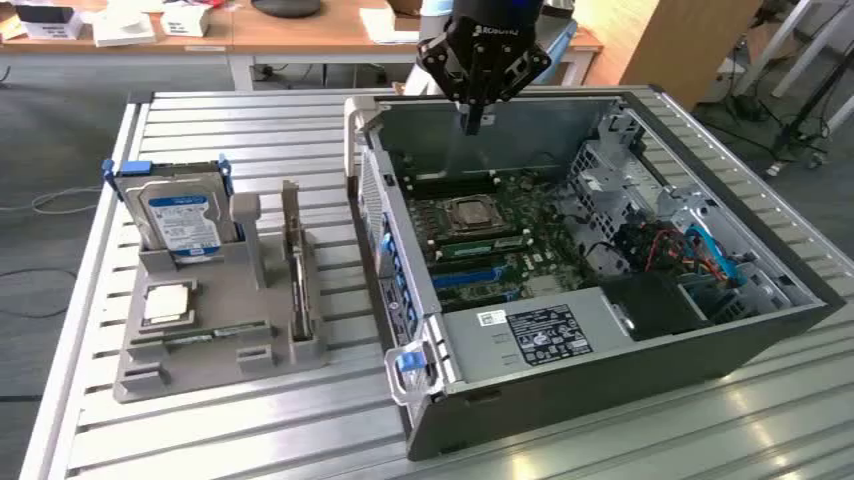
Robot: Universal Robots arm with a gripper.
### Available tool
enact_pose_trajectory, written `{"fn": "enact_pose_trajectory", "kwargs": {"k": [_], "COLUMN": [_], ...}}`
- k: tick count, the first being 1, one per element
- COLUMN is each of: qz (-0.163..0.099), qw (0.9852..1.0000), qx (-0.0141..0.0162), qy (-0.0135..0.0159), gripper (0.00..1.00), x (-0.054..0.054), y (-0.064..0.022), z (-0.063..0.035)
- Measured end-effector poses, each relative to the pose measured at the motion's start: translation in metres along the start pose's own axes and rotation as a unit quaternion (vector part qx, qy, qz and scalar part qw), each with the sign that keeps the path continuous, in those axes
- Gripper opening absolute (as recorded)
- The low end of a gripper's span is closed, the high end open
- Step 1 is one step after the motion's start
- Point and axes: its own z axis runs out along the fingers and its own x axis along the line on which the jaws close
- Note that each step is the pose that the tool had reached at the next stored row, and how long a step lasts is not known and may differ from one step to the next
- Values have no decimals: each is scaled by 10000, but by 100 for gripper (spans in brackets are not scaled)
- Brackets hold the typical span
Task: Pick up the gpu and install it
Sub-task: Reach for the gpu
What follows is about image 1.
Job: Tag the loose silver CPU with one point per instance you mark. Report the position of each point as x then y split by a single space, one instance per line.
167 302

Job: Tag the grey power supply black label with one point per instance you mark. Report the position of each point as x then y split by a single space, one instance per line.
480 350

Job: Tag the dark round object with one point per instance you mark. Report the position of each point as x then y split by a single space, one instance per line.
287 7

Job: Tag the installed CPU silver lid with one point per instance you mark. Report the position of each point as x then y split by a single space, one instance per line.
476 214

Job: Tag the grey printed parts rack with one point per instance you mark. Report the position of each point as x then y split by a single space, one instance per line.
220 295

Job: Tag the loose green RAM stick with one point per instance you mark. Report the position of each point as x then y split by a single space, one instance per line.
200 334

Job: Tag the green motherboard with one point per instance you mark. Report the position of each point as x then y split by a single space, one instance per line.
554 260

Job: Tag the white paper stack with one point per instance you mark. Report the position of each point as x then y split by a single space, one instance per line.
387 30

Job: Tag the silver chipset heatsink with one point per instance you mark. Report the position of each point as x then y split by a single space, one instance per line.
546 286

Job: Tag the white floor appliance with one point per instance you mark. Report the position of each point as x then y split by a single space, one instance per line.
723 85

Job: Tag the white printed box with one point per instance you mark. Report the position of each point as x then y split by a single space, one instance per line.
187 22

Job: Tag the black wheeled stand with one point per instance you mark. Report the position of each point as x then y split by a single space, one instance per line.
794 132

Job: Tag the black open PC case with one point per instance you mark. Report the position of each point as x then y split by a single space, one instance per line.
600 380

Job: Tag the small brown cardboard box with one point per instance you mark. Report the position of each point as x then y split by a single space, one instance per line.
403 7

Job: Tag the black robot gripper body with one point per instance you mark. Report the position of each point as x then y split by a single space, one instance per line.
494 20

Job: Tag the wooden cabinet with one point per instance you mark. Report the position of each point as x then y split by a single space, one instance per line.
687 45

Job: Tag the white table frame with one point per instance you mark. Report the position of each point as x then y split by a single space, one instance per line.
810 52

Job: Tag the white stacked box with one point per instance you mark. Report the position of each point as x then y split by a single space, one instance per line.
123 35

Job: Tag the metal disk bay cage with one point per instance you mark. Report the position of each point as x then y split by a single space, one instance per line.
767 290

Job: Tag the white box black lid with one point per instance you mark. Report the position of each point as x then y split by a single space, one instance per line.
53 29

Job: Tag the light blue chair back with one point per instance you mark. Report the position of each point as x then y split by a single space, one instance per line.
556 50

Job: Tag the large brown cardboard box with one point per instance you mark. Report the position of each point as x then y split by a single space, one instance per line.
767 42

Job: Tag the CPU socket metal frame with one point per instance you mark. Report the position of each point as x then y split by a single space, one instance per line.
450 220

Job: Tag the wooden desk white frame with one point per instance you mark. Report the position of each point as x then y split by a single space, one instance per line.
173 42
300 30

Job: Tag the hard disk blue caddy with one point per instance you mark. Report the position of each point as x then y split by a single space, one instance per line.
180 220

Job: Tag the blue case latch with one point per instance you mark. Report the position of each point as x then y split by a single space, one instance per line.
408 362

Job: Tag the black graphics card metal bracket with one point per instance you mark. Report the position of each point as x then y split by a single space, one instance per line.
300 280

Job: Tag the blue expansion slot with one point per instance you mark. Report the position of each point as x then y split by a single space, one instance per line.
467 277

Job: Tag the blue card retainer strip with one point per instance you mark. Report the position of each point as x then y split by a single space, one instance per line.
393 270

